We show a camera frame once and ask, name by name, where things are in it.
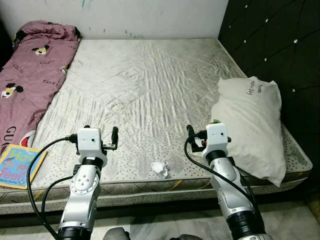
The blue yellow children's book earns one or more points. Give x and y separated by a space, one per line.
15 167

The white paper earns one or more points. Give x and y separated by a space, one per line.
160 168

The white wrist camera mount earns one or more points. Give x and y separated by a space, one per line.
90 142
216 137

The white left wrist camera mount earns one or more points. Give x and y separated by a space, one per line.
90 142

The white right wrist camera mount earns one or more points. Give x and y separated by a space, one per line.
216 137

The pink cartoon print quilt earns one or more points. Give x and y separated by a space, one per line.
30 75

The grey right robot leg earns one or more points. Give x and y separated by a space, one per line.
186 237

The black tufted headboard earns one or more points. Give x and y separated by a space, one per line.
280 40

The white pillow with tree print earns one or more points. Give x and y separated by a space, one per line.
250 130

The white quilted mattress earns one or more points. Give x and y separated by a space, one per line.
150 90

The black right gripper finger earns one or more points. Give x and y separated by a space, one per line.
190 132

